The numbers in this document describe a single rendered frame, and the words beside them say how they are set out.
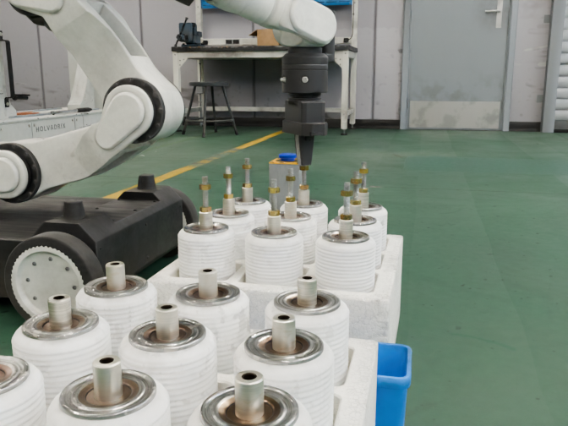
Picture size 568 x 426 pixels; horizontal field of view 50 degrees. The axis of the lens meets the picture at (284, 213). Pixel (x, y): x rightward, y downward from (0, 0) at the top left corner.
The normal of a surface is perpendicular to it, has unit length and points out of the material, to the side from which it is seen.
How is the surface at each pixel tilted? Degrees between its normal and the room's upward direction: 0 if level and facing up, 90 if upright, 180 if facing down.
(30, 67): 90
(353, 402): 0
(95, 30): 112
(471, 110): 90
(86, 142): 108
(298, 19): 90
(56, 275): 90
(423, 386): 0
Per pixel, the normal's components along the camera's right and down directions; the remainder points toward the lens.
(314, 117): 0.40, 0.20
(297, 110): -0.91, 0.09
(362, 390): 0.00, -0.98
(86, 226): 0.70, -0.65
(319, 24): 0.60, 0.18
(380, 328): -0.24, 0.22
